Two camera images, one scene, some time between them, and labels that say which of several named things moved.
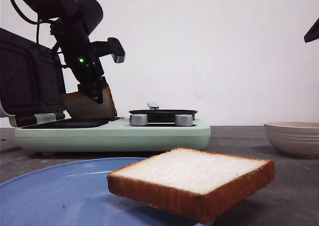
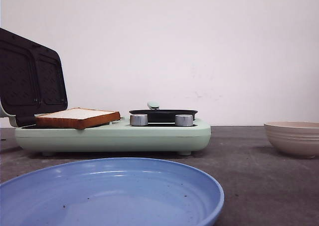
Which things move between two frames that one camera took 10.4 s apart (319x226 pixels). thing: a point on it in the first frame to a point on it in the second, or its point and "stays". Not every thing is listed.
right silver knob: (183, 120) stays
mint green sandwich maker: (32, 82) stays
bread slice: (189, 183) to (77, 118)
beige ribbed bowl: (298, 139) stays
